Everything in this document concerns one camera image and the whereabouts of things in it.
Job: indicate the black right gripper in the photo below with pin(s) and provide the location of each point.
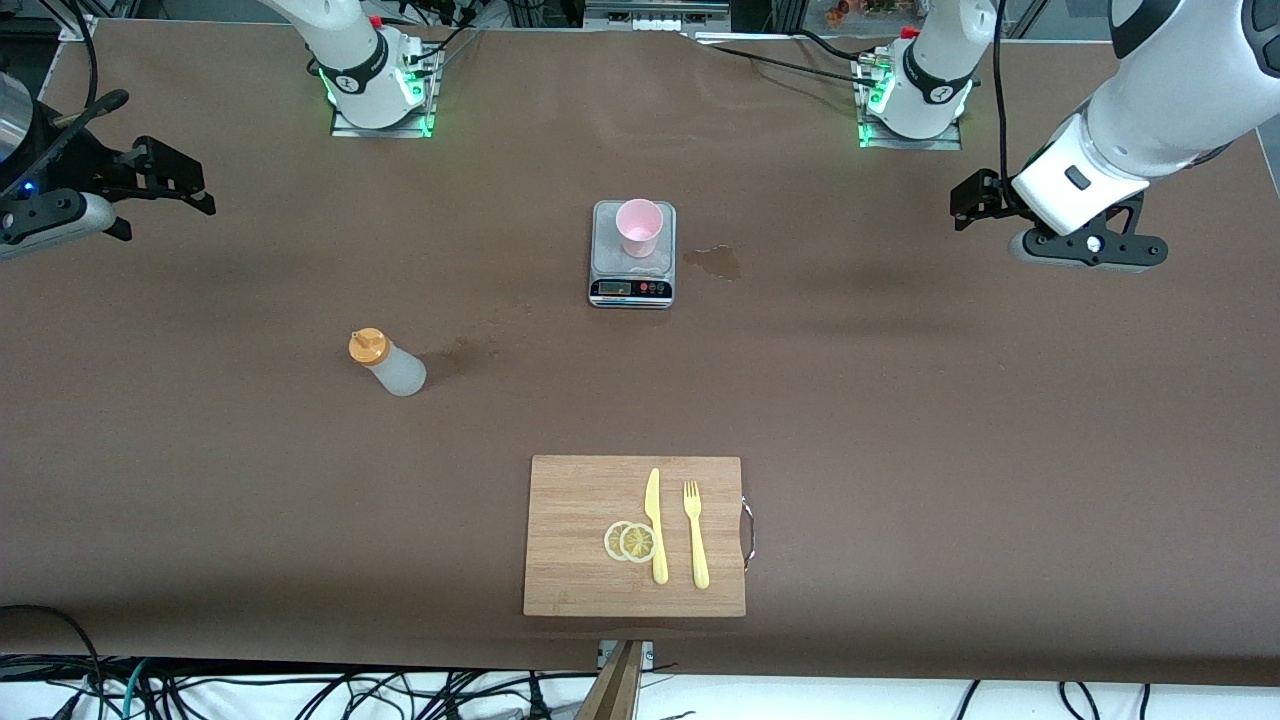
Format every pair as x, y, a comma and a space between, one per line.
88, 165

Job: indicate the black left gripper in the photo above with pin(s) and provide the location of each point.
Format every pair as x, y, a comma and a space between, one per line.
988, 197

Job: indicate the translucent sauce bottle orange cap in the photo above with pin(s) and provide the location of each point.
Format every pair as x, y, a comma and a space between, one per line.
400, 372

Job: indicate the pink plastic cup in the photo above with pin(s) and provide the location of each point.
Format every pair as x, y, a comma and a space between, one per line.
640, 228

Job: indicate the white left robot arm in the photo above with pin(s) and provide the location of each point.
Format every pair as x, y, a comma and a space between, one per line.
1170, 100

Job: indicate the brown sauce puddle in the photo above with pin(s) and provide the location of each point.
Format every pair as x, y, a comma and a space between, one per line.
718, 262

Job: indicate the silver digital kitchen scale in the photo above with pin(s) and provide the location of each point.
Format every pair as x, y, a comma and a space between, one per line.
632, 290

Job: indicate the yellow plastic fork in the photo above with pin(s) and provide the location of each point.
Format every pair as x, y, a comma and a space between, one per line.
698, 550

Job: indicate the yellow plastic knife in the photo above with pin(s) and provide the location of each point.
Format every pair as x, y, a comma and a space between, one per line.
655, 520

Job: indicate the lemon slice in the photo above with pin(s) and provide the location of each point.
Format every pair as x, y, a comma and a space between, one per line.
638, 543
612, 540

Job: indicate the bamboo cutting board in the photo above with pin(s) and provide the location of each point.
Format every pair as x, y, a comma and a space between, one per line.
570, 540

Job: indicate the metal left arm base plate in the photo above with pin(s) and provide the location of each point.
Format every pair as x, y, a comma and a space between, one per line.
940, 143

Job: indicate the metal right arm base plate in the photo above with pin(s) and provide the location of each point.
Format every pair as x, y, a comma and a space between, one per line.
345, 128

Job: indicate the small metal bracket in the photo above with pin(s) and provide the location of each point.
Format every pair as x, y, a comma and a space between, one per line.
648, 652

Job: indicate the wooden post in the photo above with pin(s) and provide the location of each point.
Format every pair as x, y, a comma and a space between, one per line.
612, 690

